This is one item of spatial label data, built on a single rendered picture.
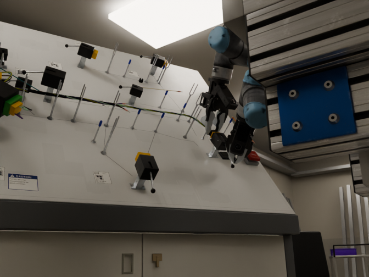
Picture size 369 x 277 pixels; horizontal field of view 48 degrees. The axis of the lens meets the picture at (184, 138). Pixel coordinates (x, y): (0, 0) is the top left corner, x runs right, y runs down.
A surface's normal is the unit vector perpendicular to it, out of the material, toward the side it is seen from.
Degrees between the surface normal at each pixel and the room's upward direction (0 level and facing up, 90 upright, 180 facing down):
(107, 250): 90
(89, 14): 180
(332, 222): 90
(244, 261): 90
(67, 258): 90
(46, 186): 54
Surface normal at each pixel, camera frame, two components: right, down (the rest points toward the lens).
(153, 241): 0.51, -0.26
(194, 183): 0.40, -0.77
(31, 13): 0.03, 0.96
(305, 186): -0.57, -0.22
